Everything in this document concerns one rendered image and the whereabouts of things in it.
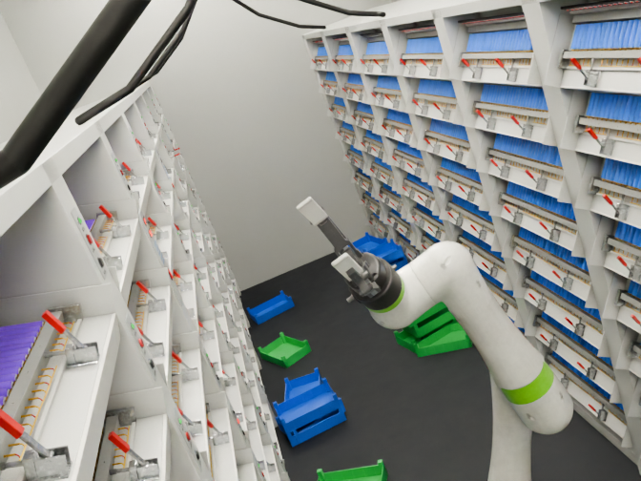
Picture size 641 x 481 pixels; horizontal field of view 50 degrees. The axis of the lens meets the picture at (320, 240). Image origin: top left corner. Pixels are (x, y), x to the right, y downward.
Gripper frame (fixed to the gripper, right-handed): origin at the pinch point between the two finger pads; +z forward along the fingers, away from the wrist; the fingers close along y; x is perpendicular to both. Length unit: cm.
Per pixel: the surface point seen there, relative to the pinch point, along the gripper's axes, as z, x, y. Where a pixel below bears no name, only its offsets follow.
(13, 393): 35, -36, -17
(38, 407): 33, -35, -20
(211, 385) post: -67, -59, 30
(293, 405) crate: -221, -91, 85
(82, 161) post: -13, -44, 71
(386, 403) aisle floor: -231, -51, 61
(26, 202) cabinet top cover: 39.0, -25.1, 3.5
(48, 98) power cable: 63, -4, -20
